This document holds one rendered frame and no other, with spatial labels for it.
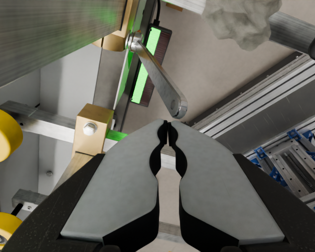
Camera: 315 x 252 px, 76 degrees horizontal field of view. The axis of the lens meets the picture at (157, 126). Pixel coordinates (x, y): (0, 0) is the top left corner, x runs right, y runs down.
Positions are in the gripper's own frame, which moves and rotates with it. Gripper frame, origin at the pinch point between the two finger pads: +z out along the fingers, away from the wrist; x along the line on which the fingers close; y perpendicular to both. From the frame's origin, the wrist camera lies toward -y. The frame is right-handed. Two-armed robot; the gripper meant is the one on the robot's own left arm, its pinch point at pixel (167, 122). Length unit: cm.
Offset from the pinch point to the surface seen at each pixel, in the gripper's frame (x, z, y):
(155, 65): -0.9, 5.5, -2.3
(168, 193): -1, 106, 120
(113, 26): -5.0, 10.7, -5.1
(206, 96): 23, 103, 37
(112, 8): -4.5, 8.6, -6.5
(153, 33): -2.3, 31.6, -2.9
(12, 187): -43, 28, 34
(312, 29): 17.1, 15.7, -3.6
